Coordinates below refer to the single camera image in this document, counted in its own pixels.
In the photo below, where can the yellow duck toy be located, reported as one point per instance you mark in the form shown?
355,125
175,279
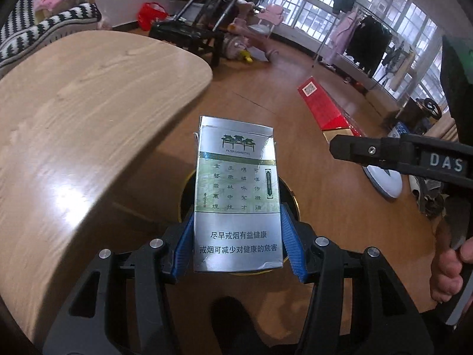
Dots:
245,57

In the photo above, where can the dark ride-on toy car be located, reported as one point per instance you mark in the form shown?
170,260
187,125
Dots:
425,111

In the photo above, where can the pink children's tricycle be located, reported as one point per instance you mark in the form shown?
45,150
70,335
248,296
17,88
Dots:
255,37

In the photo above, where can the black coats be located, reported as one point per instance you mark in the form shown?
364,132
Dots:
369,44

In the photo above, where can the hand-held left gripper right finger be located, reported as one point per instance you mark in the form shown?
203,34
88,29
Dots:
292,244

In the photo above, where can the black yellow-rimmed trash bin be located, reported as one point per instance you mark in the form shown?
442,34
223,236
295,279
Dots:
287,196

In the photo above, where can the silver cigarette pack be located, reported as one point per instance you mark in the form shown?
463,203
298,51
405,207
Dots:
236,192

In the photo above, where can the tan cardboard box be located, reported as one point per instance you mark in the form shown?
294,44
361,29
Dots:
384,103

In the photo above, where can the red cigarette carton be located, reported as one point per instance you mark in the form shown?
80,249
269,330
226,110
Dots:
321,107

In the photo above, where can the black white striped sofa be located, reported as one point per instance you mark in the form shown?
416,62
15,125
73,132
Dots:
55,22

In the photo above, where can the grey white shoe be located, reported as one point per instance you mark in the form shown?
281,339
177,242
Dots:
425,196

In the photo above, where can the red plastic bag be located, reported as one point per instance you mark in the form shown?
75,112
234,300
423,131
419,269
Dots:
151,16

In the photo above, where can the white round object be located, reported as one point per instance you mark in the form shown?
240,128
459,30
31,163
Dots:
384,185

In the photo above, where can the pink coat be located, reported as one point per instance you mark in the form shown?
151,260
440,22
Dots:
342,37

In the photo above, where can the blue white box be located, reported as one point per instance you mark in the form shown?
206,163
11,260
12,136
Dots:
399,130

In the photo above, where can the metal clothes rack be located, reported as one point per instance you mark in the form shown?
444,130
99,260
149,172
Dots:
321,44

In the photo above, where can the black wooden chair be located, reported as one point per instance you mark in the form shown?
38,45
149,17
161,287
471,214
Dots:
177,31

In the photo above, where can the person's right hand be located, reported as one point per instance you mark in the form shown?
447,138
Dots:
447,270

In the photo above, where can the beige hanging clothes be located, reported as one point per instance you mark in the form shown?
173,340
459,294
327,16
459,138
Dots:
404,66

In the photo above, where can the pink plastic bag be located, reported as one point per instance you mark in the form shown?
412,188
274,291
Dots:
104,24

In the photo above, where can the beige patterned cloth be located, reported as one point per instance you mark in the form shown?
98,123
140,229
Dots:
443,129

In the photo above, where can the dark garment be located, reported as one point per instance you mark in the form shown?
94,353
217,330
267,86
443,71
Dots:
343,3

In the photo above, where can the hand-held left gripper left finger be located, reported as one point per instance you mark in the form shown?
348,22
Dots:
184,244

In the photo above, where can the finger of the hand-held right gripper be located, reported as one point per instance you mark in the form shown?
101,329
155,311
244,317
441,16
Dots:
369,149

